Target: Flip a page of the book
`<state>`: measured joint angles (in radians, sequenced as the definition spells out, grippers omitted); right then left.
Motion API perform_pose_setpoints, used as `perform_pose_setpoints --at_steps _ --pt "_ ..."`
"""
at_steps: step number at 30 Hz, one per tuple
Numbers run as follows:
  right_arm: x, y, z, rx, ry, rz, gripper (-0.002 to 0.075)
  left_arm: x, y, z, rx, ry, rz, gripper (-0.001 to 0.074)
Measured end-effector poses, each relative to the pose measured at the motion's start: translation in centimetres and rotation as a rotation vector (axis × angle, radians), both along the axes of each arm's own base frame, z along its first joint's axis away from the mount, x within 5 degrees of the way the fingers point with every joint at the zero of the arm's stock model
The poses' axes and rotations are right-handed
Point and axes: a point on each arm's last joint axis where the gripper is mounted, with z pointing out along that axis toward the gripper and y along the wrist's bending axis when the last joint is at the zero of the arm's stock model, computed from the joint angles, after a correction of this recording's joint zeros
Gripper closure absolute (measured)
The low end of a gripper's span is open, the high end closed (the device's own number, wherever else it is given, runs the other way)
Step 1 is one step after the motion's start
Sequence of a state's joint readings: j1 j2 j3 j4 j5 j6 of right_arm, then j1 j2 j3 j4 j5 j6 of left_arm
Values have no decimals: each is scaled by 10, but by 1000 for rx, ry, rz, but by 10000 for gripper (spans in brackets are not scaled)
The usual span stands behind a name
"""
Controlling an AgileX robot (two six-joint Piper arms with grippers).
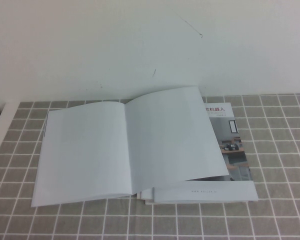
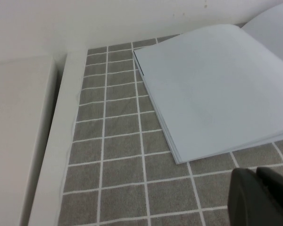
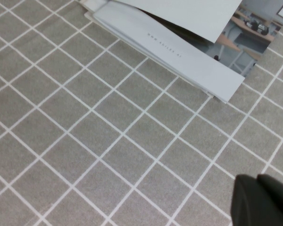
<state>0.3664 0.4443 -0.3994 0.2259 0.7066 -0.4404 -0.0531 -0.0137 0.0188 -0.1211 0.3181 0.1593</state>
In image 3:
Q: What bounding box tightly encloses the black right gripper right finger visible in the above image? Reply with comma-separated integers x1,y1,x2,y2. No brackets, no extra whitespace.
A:
256,174,283,226

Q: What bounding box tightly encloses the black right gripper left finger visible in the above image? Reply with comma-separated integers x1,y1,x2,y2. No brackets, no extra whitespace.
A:
230,174,261,226

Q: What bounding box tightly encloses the white robot catalogue book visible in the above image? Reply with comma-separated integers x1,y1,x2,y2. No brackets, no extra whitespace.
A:
107,0,243,44

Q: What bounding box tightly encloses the closed book with office photo cover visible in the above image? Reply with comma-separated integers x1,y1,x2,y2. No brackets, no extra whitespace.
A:
92,0,283,105

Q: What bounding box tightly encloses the grey white-grid tablecloth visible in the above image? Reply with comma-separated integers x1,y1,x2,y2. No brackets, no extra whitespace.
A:
0,0,283,226

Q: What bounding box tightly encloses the white booklet stack under books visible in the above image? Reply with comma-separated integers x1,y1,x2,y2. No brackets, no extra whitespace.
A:
78,0,215,99

